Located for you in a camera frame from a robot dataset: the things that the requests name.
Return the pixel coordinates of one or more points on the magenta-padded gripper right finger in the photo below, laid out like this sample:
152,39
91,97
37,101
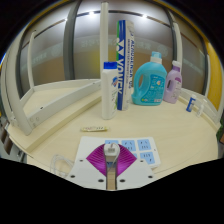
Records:
136,173

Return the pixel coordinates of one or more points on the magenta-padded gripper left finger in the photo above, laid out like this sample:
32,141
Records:
80,171

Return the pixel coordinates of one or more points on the white charger block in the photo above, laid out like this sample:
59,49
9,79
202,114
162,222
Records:
111,151

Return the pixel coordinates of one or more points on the white power strip blue sockets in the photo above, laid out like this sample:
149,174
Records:
88,146

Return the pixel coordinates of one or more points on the small yellow packet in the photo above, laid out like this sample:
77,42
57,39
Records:
94,128

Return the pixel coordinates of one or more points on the brown chairs group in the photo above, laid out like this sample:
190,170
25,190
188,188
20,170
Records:
6,140

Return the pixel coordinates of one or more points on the white bottle blue cap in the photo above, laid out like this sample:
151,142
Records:
109,96

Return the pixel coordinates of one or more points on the small blue white bottle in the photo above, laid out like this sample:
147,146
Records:
190,104

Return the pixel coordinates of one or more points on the teal detergent bottle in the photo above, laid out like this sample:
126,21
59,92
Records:
151,86

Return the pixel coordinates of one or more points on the purple detergent bottle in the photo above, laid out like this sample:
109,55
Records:
172,86

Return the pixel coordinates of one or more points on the blue white shuttlecock tube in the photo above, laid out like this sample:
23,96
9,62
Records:
124,66

